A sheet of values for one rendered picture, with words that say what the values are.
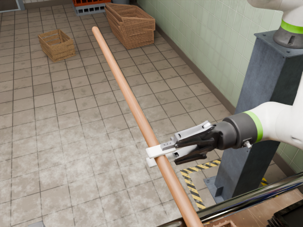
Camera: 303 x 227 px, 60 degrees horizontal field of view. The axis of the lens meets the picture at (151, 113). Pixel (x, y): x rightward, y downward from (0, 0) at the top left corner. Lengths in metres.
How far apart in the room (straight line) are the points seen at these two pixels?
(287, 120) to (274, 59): 0.55
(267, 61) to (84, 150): 1.61
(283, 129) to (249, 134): 0.08
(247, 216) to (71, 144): 1.57
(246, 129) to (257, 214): 0.70
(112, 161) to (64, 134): 0.55
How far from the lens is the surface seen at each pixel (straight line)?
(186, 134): 0.65
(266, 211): 1.39
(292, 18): 1.21
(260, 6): 1.19
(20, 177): 2.31
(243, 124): 0.73
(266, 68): 1.28
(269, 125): 0.76
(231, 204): 0.65
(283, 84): 1.28
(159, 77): 3.04
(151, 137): 0.70
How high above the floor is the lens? 1.72
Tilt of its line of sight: 42 degrees down
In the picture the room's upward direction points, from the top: straight up
